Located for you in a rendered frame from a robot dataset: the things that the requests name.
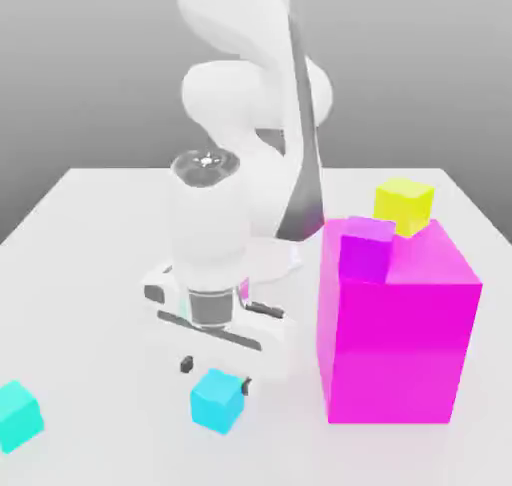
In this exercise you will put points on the large magenta box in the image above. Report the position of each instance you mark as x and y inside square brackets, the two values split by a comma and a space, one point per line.
[400, 346]

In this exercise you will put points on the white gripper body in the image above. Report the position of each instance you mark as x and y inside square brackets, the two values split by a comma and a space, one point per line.
[224, 348]

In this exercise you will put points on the small yellow cube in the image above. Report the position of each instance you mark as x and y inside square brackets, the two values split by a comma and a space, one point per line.
[402, 206]

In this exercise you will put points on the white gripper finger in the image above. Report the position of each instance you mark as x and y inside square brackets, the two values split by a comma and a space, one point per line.
[246, 386]
[186, 364]

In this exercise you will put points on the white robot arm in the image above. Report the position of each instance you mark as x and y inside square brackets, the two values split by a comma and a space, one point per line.
[224, 102]

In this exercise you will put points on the small purple cube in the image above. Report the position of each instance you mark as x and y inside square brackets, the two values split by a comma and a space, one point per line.
[364, 256]

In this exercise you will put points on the small cyan cube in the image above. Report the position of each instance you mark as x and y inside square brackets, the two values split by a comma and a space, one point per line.
[216, 404]

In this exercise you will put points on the small turquoise cube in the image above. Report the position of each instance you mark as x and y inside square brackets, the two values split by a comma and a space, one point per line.
[18, 416]

